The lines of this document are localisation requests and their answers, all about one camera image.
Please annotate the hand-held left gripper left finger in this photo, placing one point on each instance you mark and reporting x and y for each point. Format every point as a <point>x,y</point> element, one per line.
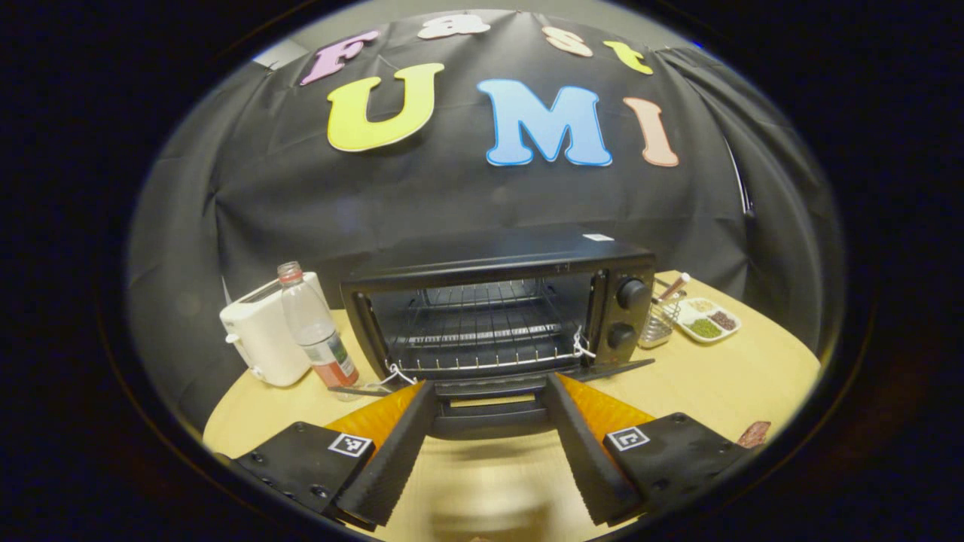
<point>392,459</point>

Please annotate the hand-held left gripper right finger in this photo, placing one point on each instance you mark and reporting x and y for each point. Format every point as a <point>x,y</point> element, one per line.
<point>584,452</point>

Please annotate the red meat piece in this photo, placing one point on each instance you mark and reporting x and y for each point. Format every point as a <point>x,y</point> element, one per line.
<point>755,434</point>

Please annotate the black electric oven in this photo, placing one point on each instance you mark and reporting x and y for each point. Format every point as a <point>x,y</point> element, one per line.
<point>489,256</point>

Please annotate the clear plastic water bottle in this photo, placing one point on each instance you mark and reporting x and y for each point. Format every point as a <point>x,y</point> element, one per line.
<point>316,331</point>

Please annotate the white divided bean plate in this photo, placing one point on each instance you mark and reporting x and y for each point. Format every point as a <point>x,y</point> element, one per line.
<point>689,312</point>

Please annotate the white toaster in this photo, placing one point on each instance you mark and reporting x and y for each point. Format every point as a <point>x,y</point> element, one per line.
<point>263,339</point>

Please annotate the black backdrop cloth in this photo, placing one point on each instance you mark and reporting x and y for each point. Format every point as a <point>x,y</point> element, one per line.
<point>452,196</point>

